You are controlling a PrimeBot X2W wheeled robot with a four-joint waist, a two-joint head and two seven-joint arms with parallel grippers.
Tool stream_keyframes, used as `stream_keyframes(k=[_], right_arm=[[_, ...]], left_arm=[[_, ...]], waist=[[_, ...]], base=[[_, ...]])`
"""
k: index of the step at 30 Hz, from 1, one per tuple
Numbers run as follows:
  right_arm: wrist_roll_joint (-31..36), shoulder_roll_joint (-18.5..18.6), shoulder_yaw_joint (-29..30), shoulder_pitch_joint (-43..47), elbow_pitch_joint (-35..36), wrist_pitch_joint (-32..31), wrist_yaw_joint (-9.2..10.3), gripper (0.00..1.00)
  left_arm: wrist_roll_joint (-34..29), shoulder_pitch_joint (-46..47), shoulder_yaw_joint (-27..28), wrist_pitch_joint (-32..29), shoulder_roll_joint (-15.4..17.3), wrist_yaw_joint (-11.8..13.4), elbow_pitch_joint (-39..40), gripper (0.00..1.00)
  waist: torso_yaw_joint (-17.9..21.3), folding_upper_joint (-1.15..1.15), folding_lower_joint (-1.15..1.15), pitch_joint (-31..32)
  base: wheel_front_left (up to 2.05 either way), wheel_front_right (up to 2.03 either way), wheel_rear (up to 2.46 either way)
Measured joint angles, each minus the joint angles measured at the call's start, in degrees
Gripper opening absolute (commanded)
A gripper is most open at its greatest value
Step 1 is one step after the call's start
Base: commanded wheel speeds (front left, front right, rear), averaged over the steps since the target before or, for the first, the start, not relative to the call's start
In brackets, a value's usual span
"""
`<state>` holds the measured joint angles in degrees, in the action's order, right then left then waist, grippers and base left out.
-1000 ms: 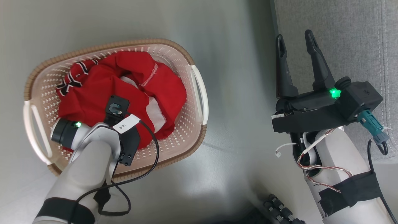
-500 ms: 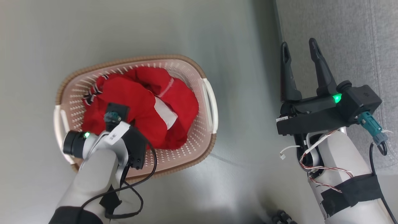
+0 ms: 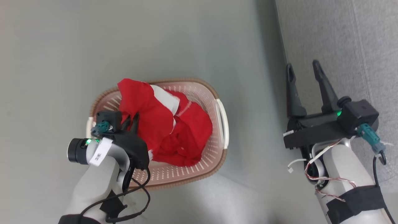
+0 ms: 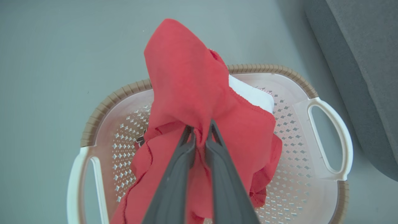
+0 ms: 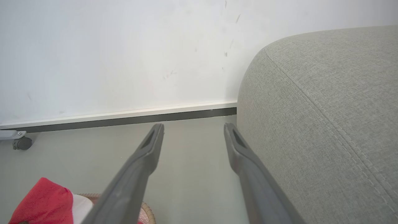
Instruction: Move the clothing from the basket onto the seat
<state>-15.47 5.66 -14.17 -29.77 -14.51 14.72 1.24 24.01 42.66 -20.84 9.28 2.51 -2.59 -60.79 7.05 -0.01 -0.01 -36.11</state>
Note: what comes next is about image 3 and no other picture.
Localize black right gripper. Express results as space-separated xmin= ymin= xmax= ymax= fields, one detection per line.
xmin=283 ymin=60 xmax=358 ymax=150

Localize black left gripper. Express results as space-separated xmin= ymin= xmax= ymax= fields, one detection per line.
xmin=107 ymin=112 xmax=150 ymax=170

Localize red and white garment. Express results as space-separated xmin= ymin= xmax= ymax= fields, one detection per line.
xmin=117 ymin=78 xmax=214 ymax=167

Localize cream perforated laundry basket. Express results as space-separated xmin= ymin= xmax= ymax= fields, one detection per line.
xmin=86 ymin=78 xmax=230 ymax=191

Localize white paper label tag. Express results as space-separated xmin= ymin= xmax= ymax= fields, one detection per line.
xmin=90 ymin=138 xmax=114 ymax=166

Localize grey fabric sofa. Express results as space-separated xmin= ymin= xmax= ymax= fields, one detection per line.
xmin=275 ymin=0 xmax=398 ymax=187

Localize black tape patch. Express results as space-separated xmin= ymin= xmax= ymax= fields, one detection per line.
xmin=99 ymin=190 xmax=128 ymax=219

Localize black tape band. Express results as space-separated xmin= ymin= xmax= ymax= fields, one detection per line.
xmin=326 ymin=185 xmax=388 ymax=224

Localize teal camera cable plug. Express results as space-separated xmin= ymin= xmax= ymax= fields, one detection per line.
xmin=356 ymin=124 xmax=386 ymax=155
xmin=91 ymin=121 xmax=113 ymax=138

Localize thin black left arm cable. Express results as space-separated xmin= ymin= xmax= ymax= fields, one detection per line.
xmin=79 ymin=166 xmax=152 ymax=224

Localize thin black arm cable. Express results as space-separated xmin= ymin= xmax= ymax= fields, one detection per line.
xmin=79 ymin=166 xmax=152 ymax=224
xmin=373 ymin=151 xmax=397 ymax=224

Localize white wire with plug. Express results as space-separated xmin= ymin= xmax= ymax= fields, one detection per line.
xmin=287 ymin=144 xmax=331 ymax=173

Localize red white twisted wires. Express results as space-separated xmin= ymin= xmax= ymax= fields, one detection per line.
xmin=305 ymin=140 xmax=358 ymax=203

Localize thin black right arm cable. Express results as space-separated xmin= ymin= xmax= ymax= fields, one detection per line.
xmin=373 ymin=151 xmax=397 ymax=224

